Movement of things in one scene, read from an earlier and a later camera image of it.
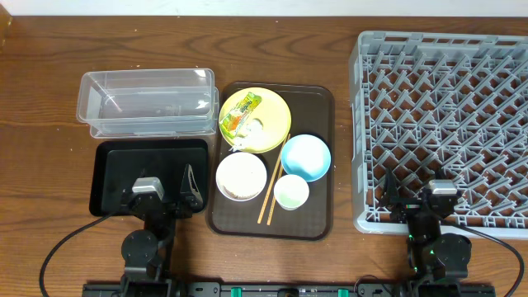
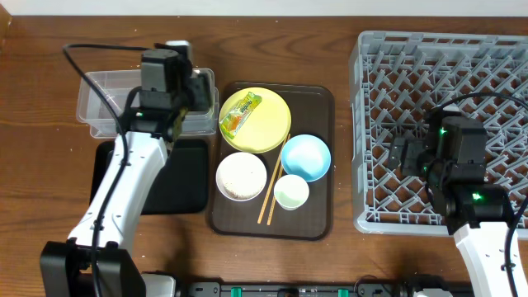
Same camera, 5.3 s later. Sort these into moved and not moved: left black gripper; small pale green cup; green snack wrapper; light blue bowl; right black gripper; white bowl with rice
Moved: left black gripper; right black gripper
Not moved: light blue bowl; green snack wrapper; small pale green cup; white bowl with rice
